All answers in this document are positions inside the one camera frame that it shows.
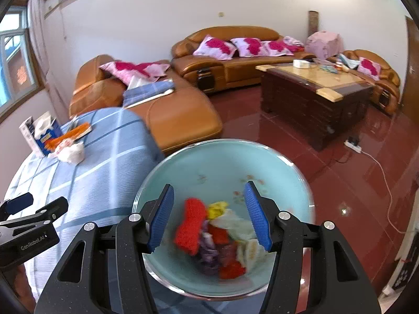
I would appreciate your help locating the long pink floral pillow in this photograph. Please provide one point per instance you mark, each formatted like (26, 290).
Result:
(131, 68)

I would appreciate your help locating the folded blue plaid cloth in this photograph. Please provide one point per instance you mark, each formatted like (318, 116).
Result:
(147, 91)

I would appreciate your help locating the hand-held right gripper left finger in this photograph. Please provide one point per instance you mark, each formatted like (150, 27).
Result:
(160, 219)

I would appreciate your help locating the pale floral pillow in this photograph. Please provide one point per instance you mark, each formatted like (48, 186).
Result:
(293, 42)

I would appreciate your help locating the teal cloth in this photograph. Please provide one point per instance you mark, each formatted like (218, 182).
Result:
(348, 61)

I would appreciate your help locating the white red printed wrapper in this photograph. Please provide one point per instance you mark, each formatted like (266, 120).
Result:
(63, 144)

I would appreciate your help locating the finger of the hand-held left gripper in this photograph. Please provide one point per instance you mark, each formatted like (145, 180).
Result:
(19, 202)
(45, 211)

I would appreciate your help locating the small colourful packets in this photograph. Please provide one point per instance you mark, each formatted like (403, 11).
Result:
(329, 69)

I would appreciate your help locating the brown leather armchair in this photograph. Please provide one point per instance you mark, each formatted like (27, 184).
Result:
(389, 85)

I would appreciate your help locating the light blue basin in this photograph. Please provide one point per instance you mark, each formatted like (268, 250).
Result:
(212, 166)

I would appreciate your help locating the red foam net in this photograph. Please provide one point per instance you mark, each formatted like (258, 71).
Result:
(188, 225)

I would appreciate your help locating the clear crumpled plastic bag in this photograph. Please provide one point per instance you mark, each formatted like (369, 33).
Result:
(74, 154)

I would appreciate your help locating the pink cloth cover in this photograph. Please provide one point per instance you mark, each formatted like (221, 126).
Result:
(324, 44)

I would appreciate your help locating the yellow white wrapper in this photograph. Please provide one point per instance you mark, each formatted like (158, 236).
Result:
(252, 252)

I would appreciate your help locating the purple wrapper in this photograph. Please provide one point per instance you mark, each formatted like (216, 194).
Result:
(208, 252)

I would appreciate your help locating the window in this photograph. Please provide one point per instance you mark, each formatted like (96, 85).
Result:
(13, 62)

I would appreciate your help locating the brown wooden door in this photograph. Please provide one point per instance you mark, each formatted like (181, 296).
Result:
(410, 72)

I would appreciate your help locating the small pink floral pillow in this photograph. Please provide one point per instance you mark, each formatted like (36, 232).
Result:
(369, 68)

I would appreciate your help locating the dark paw print cloth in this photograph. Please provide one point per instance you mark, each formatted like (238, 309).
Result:
(404, 274)

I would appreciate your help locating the blue plaid tablecloth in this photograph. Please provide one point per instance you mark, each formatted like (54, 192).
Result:
(98, 170)

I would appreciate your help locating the white carton box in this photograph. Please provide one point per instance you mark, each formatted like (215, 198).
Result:
(27, 134)

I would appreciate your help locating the red paper window decoration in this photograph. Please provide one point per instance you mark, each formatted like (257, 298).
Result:
(21, 76)

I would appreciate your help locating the brown leather chaise sofa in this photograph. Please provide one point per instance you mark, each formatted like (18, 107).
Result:
(183, 114)

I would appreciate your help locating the pink curtain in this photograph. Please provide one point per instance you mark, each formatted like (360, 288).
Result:
(41, 55)

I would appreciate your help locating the white tissue box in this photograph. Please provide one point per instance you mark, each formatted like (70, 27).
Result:
(300, 64)

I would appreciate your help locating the blue milk carton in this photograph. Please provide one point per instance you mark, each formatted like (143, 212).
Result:
(45, 134)

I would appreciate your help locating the white plastic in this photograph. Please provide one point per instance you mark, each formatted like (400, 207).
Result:
(235, 224)

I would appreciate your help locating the orange wrapper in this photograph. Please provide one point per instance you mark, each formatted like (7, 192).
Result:
(77, 130)

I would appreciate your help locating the dark snack wrapper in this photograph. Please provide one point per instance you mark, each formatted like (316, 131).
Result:
(73, 123)

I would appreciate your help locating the yellow snack wrapper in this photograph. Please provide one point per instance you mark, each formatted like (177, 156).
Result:
(216, 209)

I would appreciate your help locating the dark wooden coffee table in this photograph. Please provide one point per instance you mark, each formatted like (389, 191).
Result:
(294, 104)

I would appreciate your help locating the rolled mat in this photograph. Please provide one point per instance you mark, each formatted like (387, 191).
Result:
(313, 23)

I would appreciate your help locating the white power strip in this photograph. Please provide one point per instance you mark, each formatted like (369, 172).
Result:
(353, 146)

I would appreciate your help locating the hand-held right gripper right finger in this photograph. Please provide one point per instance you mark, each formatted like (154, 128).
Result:
(258, 217)

